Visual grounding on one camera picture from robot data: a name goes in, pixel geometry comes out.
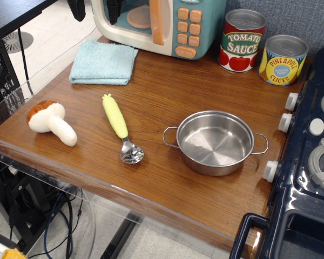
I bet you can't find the black cable under table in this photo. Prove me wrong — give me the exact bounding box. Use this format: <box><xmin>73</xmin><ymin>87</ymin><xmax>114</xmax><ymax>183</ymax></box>
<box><xmin>26</xmin><ymin>188</ymin><xmax>84</xmax><ymax>259</ymax></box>

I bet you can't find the tomato sauce can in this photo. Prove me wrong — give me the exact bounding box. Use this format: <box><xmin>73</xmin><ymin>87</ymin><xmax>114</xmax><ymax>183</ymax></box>
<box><xmin>218</xmin><ymin>9</ymin><xmax>267</xmax><ymax>72</ymax></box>

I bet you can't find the black side desk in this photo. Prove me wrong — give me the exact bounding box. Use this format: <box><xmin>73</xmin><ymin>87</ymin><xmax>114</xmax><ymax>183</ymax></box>
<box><xmin>0</xmin><ymin>0</ymin><xmax>57</xmax><ymax>46</ymax></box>

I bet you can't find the blue cable under table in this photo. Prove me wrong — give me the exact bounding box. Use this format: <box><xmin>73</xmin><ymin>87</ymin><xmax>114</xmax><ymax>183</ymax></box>
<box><xmin>44</xmin><ymin>192</ymin><xmax>73</xmax><ymax>259</ymax></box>

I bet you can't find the light blue folded towel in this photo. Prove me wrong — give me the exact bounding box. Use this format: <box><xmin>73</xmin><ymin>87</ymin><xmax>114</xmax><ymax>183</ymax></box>
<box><xmin>69</xmin><ymin>39</ymin><xmax>138</xmax><ymax>85</ymax></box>

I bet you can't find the stainless steel pot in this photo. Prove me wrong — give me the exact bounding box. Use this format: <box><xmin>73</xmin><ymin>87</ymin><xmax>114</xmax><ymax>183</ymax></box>
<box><xmin>163</xmin><ymin>110</ymin><xmax>269</xmax><ymax>176</ymax></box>

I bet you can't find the plush mushroom toy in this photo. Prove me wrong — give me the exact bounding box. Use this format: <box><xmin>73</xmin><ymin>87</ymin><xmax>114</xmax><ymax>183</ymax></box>
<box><xmin>26</xmin><ymin>100</ymin><xmax>78</xmax><ymax>147</ymax></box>

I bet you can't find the yellow handled metal spoon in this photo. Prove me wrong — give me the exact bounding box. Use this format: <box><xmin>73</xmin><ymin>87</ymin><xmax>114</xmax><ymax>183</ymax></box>
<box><xmin>102</xmin><ymin>94</ymin><xmax>144</xmax><ymax>164</ymax></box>

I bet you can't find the toy microwave oven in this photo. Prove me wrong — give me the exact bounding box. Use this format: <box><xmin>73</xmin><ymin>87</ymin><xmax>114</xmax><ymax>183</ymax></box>
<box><xmin>91</xmin><ymin>0</ymin><xmax>226</xmax><ymax>60</ymax></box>

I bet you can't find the white stove knob bottom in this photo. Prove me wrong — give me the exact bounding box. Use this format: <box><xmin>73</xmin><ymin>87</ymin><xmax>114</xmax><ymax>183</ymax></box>
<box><xmin>263</xmin><ymin>160</ymin><xmax>279</xmax><ymax>183</ymax></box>

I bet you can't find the dark blue toy stove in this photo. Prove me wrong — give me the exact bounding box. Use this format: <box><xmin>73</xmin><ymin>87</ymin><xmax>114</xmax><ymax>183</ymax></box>
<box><xmin>230</xmin><ymin>47</ymin><xmax>324</xmax><ymax>258</ymax></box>

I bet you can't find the pineapple slices can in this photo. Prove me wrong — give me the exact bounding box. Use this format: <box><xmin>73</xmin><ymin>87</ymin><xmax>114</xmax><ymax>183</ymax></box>
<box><xmin>259</xmin><ymin>35</ymin><xmax>309</xmax><ymax>86</ymax></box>

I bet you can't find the white stove knob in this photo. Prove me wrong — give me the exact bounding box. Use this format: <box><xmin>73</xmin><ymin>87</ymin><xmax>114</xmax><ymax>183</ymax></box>
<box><xmin>278</xmin><ymin>113</ymin><xmax>292</xmax><ymax>133</ymax></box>
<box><xmin>263</xmin><ymin>160</ymin><xmax>279</xmax><ymax>183</ymax></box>
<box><xmin>285</xmin><ymin>92</ymin><xmax>299</xmax><ymax>111</ymax></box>

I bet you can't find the white stove knob top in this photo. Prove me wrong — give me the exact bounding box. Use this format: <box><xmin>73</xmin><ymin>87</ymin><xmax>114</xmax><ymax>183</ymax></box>
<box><xmin>285</xmin><ymin>92</ymin><xmax>299</xmax><ymax>111</ymax></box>

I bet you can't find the white stove knob middle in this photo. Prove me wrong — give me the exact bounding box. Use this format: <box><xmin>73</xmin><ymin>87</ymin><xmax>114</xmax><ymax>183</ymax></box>
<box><xmin>278</xmin><ymin>113</ymin><xmax>292</xmax><ymax>133</ymax></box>

